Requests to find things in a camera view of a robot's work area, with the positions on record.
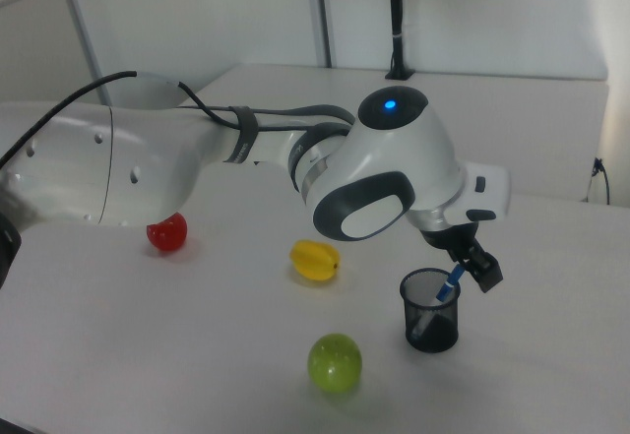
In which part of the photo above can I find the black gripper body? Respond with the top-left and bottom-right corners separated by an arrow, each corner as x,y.
420,221 -> 481,259

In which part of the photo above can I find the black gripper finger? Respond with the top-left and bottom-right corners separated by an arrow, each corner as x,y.
467,240 -> 505,294
446,246 -> 471,270

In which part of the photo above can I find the blue-capped white marker pen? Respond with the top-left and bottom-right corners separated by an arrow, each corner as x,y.
410,263 -> 467,341

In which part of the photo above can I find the black mesh pen cup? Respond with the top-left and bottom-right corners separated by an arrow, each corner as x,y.
399,267 -> 462,354

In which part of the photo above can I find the yellow starfruit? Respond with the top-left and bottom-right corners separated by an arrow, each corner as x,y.
288,239 -> 342,281

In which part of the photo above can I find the green apple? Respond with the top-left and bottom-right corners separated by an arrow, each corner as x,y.
307,333 -> 363,395

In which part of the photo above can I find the red apple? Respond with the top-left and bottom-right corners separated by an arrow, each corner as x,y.
146,211 -> 189,252

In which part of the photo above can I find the dark wall cable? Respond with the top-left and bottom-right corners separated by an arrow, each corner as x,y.
588,156 -> 612,206

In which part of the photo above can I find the black camera stand pole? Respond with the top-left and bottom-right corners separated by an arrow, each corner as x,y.
384,0 -> 416,83

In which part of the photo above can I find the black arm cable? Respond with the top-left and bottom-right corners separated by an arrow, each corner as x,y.
0,69 -> 356,169

